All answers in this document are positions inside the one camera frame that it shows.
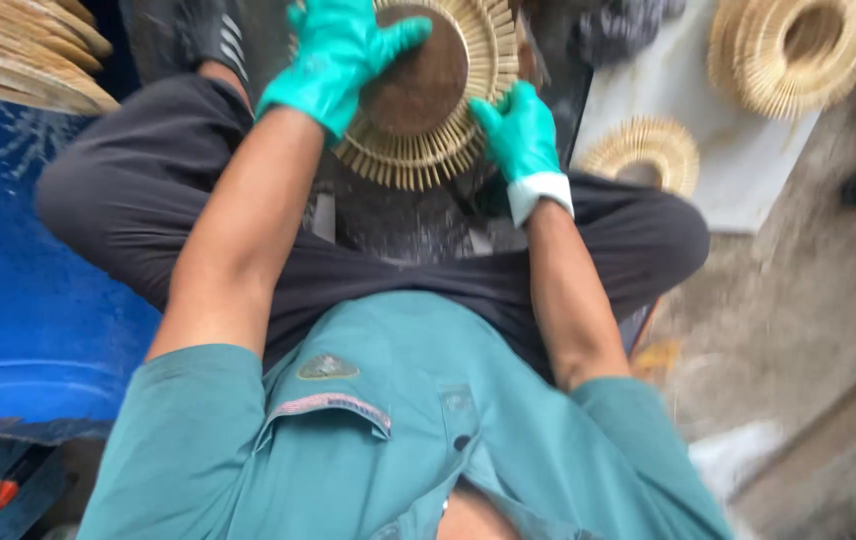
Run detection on person's left hand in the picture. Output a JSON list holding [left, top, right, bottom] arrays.
[[254, 0, 434, 148]]

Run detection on person's right hand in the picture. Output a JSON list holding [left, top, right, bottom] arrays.
[[468, 81, 573, 189]]

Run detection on bamboo stick disc brown centre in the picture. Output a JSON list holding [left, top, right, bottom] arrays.
[[329, 0, 522, 193]]

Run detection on small bamboo stick disc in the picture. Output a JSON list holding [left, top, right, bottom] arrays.
[[576, 115, 702, 201]]

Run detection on person's black shoe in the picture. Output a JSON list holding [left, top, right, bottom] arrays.
[[119, 0, 255, 94]]

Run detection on dark grey cloth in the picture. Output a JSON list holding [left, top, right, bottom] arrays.
[[570, 0, 690, 70]]

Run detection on white board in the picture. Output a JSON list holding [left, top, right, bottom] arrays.
[[569, 0, 824, 235]]

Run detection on person's dark grey trousers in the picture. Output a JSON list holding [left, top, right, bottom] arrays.
[[35, 73, 713, 385]]

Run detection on stack of round wooden plates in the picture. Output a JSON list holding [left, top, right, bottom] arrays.
[[0, 0, 122, 118]]

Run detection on person's teal shirt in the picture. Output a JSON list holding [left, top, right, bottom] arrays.
[[75, 291, 735, 540]]

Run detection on blue plastic drum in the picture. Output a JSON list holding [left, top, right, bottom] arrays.
[[0, 85, 165, 445]]

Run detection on large bamboo stick ring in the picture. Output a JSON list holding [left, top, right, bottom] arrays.
[[707, 0, 856, 121]]

